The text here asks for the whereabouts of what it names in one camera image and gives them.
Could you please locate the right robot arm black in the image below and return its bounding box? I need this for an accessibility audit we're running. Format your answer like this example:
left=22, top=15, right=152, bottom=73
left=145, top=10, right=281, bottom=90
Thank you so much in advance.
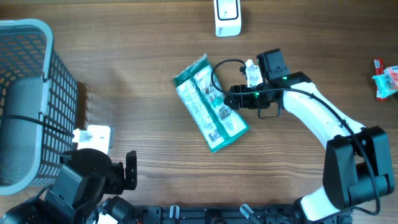
left=224, top=49, right=395, bottom=223

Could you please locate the green 3M gloves packet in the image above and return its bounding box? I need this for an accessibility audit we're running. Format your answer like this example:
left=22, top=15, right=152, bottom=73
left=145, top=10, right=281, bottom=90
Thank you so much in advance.
left=172, top=55, right=249, bottom=153

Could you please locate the red Nescafe stick sachet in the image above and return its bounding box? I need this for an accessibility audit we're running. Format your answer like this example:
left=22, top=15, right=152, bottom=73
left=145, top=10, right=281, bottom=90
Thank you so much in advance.
left=374, top=58, right=387, bottom=102

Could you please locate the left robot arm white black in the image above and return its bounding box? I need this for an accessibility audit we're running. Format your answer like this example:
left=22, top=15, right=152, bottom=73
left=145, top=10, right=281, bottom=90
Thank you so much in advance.
left=1, top=148, right=137, bottom=223

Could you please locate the grey plastic lattice basket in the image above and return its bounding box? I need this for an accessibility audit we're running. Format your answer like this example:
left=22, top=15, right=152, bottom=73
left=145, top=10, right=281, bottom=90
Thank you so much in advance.
left=1, top=19, right=78, bottom=195

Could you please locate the pink tissue packet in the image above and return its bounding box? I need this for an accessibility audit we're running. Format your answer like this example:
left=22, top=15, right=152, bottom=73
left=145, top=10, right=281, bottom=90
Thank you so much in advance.
left=384, top=65, right=398, bottom=89

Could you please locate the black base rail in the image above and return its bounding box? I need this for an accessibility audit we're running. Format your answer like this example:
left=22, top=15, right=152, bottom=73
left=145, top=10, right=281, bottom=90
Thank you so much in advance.
left=130, top=203, right=352, bottom=224

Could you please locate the white wet wipes pack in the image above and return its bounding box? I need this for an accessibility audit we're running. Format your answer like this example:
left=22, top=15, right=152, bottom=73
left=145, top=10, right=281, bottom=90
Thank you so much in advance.
left=372, top=74, right=397, bottom=98

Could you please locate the white barcode scanner box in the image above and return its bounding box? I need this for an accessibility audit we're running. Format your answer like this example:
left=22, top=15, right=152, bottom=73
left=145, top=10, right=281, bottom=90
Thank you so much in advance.
left=213, top=0, right=242, bottom=37

